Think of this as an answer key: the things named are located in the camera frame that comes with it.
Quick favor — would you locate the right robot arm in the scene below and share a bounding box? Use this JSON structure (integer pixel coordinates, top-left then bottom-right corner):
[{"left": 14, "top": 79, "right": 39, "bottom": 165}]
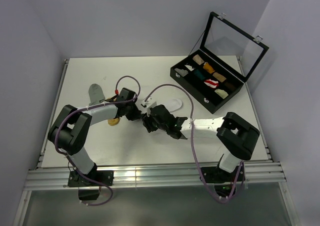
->
[{"left": 141, "top": 105, "right": 260, "bottom": 181}]

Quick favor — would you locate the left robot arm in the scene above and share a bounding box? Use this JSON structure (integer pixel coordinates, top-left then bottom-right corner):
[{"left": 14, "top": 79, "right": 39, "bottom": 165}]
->
[{"left": 47, "top": 88, "right": 141, "bottom": 185}]

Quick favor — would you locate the mustard yellow sock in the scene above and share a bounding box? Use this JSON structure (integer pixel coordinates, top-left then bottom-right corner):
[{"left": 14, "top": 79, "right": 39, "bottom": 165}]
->
[{"left": 107, "top": 118, "right": 121, "bottom": 126}]

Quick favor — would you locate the grey white rolled sock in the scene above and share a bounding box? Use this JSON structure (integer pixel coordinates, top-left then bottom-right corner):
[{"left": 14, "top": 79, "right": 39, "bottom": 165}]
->
[{"left": 174, "top": 68, "right": 188, "bottom": 77}]

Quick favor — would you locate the white black rolled sock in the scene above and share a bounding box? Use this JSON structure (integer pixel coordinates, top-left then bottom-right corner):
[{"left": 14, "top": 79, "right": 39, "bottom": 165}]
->
[{"left": 185, "top": 65, "right": 194, "bottom": 71}]

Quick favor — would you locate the teal rolled sock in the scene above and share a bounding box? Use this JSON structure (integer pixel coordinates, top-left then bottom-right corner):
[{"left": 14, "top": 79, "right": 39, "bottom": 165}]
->
[{"left": 193, "top": 69, "right": 206, "bottom": 81}]

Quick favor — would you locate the red white striped sock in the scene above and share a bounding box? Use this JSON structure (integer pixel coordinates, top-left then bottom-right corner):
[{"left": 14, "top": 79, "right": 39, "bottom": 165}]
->
[{"left": 204, "top": 79, "right": 219, "bottom": 89}]

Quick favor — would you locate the cream rolled sock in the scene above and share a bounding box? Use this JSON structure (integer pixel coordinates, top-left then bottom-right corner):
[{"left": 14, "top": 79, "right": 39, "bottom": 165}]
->
[{"left": 214, "top": 89, "right": 229, "bottom": 99}]

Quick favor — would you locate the orange rolled sock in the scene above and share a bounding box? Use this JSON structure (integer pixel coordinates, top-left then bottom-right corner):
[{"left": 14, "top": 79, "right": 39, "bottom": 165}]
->
[{"left": 203, "top": 62, "right": 215, "bottom": 74}]

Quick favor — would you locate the beige rolled sock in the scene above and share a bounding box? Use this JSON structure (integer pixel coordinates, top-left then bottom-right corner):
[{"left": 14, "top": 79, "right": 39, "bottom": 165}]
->
[{"left": 192, "top": 55, "right": 204, "bottom": 65}]

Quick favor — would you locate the tan rolled sock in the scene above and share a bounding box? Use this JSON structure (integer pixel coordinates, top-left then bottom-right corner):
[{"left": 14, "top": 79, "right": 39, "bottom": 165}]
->
[{"left": 213, "top": 72, "right": 226, "bottom": 83}]

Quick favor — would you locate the brown rolled sock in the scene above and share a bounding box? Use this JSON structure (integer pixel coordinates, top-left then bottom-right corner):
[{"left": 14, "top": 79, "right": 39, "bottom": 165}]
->
[{"left": 224, "top": 82, "right": 237, "bottom": 91}]

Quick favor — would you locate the black compartment box with lid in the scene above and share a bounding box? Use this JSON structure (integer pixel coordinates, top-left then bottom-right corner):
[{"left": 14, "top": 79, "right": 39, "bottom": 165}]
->
[{"left": 169, "top": 12, "right": 269, "bottom": 113}]

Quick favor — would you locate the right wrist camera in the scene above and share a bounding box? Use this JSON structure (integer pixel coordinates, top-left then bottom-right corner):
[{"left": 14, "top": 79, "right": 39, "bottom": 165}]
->
[{"left": 141, "top": 96, "right": 157, "bottom": 109}]

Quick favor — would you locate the aluminium frame rail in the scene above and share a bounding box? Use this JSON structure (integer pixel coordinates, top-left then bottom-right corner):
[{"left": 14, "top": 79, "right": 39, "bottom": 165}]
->
[{"left": 24, "top": 162, "right": 287, "bottom": 191}]

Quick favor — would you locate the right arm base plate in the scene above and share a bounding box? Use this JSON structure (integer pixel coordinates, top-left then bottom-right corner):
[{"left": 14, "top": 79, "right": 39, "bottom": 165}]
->
[{"left": 200, "top": 166, "right": 239, "bottom": 183}]

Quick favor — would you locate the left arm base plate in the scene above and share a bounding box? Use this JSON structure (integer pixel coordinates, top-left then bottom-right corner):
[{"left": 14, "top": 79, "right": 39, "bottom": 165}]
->
[{"left": 67, "top": 170, "right": 114, "bottom": 187}]

